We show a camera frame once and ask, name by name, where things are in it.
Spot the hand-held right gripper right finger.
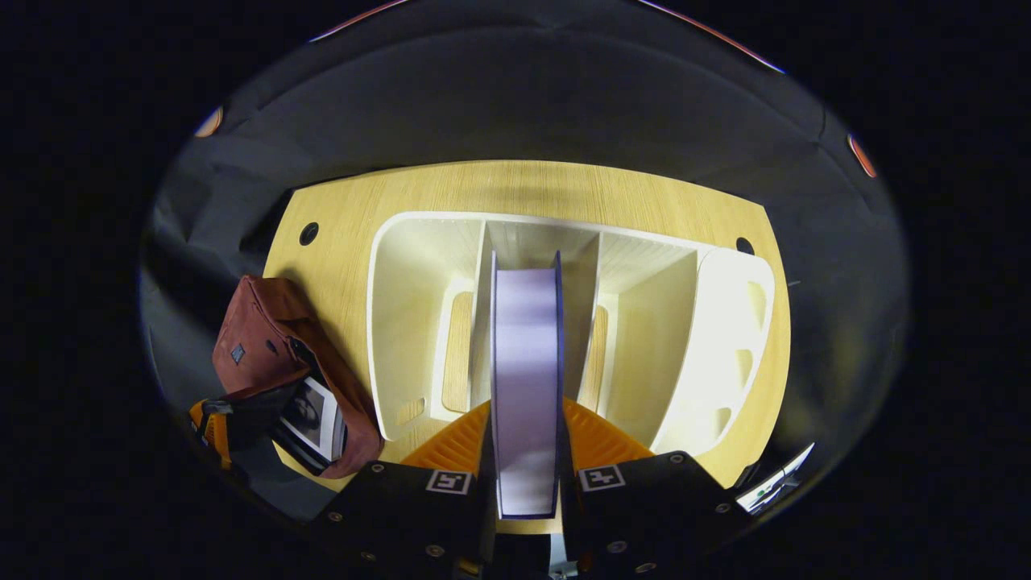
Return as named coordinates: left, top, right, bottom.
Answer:
left=558, top=396, right=754, bottom=580

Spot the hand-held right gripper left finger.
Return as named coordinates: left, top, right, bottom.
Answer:
left=310, top=399, right=494, bottom=580

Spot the portrait cover book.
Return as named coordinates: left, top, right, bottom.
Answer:
left=278, top=375, right=349, bottom=468

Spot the dark red schoolbag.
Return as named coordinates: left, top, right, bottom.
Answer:
left=211, top=274, right=386, bottom=480

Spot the blue cover book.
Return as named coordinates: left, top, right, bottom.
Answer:
left=489, top=250, right=565, bottom=520

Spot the white bookshelf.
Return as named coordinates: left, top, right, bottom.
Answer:
left=366, top=211, right=778, bottom=460

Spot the white electronic device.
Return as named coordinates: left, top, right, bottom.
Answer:
left=737, top=441, right=816, bottom=516

